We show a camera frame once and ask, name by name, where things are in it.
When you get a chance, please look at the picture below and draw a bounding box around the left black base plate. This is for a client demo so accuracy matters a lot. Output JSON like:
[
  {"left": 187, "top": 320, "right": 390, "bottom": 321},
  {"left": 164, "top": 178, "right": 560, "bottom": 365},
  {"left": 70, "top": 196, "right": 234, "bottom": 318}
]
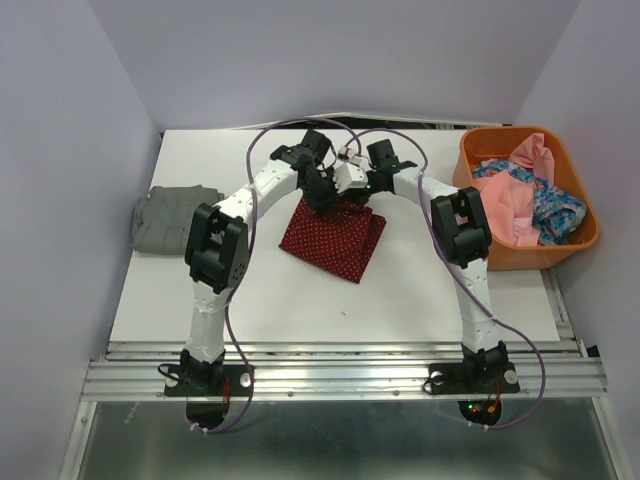
[{"left": 157, "top": 363, "right": 253, "bottom": 398}]

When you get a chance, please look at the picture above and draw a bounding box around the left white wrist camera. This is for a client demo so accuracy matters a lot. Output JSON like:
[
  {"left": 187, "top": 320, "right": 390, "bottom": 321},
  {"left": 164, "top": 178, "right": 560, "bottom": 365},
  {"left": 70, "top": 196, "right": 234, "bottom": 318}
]
[{"left": 333, "top": 162, "right": 368, "bottom": 194}]

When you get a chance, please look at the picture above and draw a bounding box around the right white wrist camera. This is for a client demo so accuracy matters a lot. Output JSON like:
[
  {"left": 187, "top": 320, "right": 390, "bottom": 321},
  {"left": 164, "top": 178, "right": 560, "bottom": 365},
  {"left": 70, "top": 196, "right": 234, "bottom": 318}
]
[{"left": 337, "top": 145, "right": 364, "bottom": 164}]

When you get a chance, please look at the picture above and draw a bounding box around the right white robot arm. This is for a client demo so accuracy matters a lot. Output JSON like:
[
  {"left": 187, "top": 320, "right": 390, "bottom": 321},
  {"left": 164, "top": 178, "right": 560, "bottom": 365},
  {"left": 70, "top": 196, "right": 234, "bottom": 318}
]
[{"left": 334, "top": 140, "right": 510, "bottom": 394}]

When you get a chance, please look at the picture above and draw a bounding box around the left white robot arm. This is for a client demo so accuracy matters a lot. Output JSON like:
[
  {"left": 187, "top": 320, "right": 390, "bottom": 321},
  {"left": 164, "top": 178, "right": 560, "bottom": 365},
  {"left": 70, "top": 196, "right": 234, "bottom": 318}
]
[{"left": 179, "top": 130, "right": 331, "bottom": 394}]

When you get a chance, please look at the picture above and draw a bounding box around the aluminium rail frame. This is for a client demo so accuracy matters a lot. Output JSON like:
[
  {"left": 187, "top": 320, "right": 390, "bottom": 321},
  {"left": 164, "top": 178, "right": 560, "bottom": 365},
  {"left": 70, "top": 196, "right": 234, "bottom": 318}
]
[{"left": 60, "top": 271, "right": 632, "bottom": 479}]

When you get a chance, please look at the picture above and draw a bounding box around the pink garment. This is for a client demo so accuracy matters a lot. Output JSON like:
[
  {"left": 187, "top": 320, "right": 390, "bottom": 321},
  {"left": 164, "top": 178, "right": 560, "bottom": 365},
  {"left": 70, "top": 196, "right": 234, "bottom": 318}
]
[{"left": 473, "top": 133, "right": 555, "bottom": 247}]

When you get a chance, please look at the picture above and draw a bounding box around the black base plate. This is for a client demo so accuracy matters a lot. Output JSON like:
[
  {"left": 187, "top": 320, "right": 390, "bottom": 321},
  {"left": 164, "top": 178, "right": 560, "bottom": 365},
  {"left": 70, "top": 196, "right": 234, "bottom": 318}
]
[
  {"left": 422, "top": 363, "right": 521, "bottom": 396},
  {"left": 157, "top": 363, "right": 253, "bottom": 398}
]

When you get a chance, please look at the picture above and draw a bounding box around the orange plastic bin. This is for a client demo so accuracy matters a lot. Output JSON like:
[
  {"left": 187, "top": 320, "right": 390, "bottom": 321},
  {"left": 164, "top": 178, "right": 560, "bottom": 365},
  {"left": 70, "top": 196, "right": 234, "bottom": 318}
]
[{"left": 452, "top": 126, "right": 600, "bottom": 271}]

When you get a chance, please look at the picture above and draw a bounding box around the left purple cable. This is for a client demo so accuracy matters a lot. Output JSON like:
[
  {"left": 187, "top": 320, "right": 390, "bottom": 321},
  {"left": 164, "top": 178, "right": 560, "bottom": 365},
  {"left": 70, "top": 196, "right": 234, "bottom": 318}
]
[{"left": 224, "top": 116, "right": 361, "bottom": 435}]

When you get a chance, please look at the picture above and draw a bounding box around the blue floral skirt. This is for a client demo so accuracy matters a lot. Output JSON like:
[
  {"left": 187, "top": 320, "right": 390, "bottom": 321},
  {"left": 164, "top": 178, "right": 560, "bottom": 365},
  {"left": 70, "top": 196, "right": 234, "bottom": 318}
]
[{"left": 472, "top": 159, "right": 589, "bottom": 246}]

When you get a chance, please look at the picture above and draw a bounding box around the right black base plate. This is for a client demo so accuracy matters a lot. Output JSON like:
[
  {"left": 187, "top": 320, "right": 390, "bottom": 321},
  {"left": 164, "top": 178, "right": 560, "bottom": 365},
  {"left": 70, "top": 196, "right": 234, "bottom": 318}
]
[{"left": 422, "top": 363, "right": 521, "bottom": 396}]

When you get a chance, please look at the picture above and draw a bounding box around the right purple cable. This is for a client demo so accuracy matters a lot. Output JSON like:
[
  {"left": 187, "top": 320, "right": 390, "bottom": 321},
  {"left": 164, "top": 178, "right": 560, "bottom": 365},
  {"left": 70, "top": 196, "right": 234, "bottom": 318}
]
[{"left": 344, "top": 128, "right": 548, "bottom": 433}]

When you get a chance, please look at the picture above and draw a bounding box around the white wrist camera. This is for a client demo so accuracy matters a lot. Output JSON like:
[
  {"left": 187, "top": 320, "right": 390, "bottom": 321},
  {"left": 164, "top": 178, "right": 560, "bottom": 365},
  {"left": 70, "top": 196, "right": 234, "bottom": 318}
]
[
  {"left": 333, "top": 162, "right": 368, "bottom": 194},
  {"left": 337, "top": 145, "right": 364, "bottom": 164}
]

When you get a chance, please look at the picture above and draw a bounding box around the grey skirt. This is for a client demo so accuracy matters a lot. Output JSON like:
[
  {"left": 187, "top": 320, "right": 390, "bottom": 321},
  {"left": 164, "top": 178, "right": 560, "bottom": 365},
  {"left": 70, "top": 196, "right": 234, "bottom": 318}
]
[{"left": 131, "top": 185, "right": 225, "bottom": 256}]

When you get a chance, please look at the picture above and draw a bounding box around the red dotted skirt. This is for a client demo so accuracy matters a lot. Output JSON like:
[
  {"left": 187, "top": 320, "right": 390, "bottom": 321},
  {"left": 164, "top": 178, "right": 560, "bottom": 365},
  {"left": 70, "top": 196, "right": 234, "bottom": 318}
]
[{"left": 279, "top": 199, "right": 387, "bottom": 284}]

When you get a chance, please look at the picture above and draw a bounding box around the purple cable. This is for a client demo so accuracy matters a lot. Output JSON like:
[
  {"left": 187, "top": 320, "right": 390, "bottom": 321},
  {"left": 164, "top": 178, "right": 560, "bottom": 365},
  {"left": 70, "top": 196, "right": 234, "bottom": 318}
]
[
  {"left": 344, "top": 128, "right": 548, "bottom": 433},
  {"left": 224, "top": 116, "right": 361, "bottom": 435}
]

